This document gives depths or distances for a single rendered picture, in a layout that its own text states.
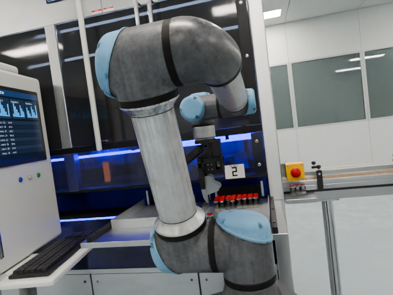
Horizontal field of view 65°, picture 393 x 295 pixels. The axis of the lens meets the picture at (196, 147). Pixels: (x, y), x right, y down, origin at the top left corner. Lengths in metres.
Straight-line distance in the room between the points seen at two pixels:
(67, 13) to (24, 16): 0.23
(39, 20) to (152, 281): 1.36
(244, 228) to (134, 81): 0.36
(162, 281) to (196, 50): 1.25
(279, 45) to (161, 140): 5.59
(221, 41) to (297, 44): 5.59
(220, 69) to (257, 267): 0.40
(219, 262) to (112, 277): 1.05
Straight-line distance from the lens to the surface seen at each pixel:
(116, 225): 1.26
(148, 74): 0.53
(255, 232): 0.66
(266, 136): 1.33
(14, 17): 1.86
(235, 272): 0.70
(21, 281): 1.22
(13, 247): 1.39
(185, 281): 1.56
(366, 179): 1.52
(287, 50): 6.09
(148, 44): 0.53
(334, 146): 6.08
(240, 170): 1.35
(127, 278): 1.65
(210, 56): 0.52
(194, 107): 0.89
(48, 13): 1.74
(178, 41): 0.51
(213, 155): 1.02
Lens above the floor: 1.21
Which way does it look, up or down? 3 degrees down
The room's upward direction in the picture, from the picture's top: 7 degrees counter-clockwise
